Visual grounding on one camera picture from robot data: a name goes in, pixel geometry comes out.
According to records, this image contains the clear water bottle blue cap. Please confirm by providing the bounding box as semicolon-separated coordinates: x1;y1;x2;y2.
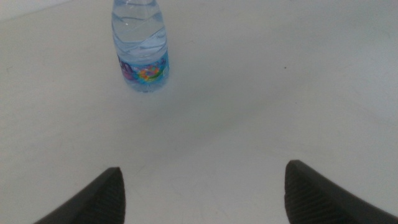
111;0;170;93

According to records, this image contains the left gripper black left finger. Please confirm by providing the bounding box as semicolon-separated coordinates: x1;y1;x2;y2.
33;167;126;224

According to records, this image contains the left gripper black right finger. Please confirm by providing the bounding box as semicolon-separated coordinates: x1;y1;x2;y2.
284;159;398;224

